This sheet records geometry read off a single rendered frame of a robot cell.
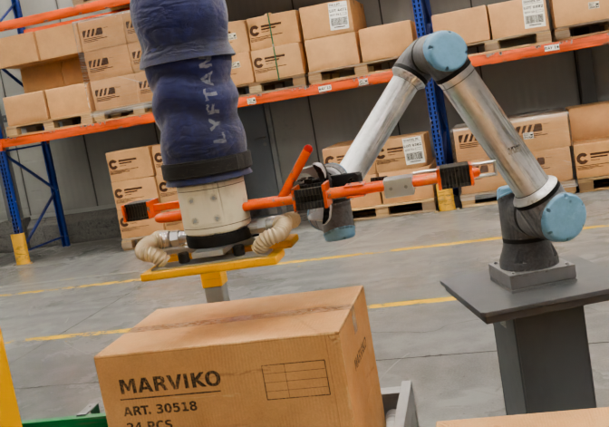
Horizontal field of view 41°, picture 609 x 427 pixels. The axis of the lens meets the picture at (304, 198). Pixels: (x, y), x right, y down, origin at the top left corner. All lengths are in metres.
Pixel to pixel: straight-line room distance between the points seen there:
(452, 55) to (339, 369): 0.98
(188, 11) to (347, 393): 0.94
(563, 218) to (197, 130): 1.14
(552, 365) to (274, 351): 1.17
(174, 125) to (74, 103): 8.46
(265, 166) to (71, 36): 2.92
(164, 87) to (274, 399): 0.77
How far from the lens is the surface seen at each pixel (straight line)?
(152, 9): 1.98
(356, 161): 2.44
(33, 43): 10.68
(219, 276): 2.59
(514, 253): 2.72
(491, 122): 2.44
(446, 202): 9.04
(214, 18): 1.98
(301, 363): 1.87
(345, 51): 9.21
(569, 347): 2.79
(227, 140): 1.97
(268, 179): 10.84
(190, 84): 1.96
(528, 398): 2.79
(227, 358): 1.91
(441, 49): 2.37
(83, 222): 11.94
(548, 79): 10.33
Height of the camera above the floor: 1.46
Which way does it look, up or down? 7 degrees down
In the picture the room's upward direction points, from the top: 10 degrees counter-clockwise
